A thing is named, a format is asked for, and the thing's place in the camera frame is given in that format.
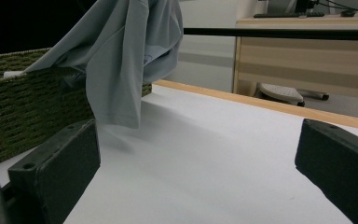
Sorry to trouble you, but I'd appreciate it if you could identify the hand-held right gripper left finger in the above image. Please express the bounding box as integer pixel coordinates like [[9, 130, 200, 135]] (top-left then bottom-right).
[[7, 119, 102, 224]]

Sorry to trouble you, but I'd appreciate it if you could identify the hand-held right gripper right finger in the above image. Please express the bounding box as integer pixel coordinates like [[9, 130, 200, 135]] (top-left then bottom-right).
[[294, 118, 358, 224]]

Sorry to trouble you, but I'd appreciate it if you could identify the green woven basket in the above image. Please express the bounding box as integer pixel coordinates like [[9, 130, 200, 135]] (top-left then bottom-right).
[[0, 47, 153, 172]]

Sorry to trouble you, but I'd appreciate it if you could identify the grey shirt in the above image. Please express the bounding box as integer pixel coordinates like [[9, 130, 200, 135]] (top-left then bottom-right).
[[23, 0, 185, 130]]

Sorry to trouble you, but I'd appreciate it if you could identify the wooden desk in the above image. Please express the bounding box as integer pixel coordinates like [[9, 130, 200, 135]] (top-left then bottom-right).
[[231, 16, 358, 101]]

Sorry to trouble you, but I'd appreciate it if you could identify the black metal bar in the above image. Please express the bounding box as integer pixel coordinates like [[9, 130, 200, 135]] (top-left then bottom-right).
[[183, 27, 358, 42]]

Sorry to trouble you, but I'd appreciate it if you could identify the black keyboard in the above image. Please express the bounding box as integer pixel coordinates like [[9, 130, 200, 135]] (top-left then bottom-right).
[[253, 11, 325, 19]]

